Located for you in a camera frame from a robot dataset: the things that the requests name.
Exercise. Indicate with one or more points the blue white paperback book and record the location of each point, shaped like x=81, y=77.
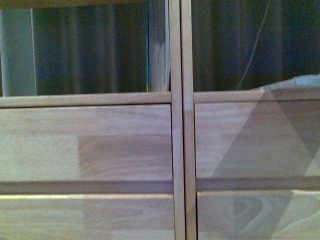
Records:
x=302, y=81

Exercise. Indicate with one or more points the left wooden shelf unit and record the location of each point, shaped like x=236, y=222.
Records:
x=173, y=98

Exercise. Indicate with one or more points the wooden shelf unit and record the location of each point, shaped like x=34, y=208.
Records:
x=173, y=98
x=194, y=185

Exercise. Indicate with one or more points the right wooden shelf unit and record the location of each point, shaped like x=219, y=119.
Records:
x=194, y=185

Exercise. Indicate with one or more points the thin white upright book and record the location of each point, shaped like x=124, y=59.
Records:
x=166, y=46

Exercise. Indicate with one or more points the upper left wooden drawer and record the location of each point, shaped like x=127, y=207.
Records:
x=99, y=143

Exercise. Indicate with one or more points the wooden drawer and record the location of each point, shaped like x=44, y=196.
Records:
x=99, y=143
x=257, y=139
x=87, y=217
x=258, y=215

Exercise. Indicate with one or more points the green-cover upright book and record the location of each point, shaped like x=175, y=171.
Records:
x=156, y=45

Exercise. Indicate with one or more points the dark green curtain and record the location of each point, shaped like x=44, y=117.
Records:
x=236, y=45

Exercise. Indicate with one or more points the upper right wooden drawer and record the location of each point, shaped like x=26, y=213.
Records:
x=257, y=139

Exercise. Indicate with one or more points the lower right wooden drawer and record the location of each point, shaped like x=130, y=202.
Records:
x=258, y=215

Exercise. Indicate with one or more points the white vertical panel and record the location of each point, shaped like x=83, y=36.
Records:
x=17, y=53

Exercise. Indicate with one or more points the lower left wooden drawer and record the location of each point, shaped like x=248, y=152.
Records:
x=87, y=217

